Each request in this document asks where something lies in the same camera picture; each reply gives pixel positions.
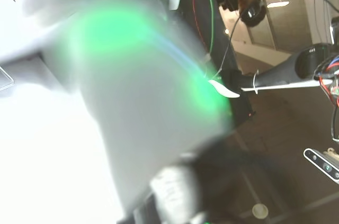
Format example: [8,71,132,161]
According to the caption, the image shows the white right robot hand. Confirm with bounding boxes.
[23,0,236,224]

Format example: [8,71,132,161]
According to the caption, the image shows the black headphones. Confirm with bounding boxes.
[239,3,267,28]

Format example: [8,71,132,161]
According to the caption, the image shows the round white ceiling fixture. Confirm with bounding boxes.
[251,203,270,220]

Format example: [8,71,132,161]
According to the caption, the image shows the thin red cable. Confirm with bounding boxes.
[189,0,210,52]

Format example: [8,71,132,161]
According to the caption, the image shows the green cable with blue plug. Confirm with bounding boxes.
[200,0,216,55]

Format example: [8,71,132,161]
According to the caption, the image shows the thin black headphone cable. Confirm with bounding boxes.
[221,16,242,71]

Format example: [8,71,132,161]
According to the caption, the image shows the silver depth camera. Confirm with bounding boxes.
[303,147,339,182]

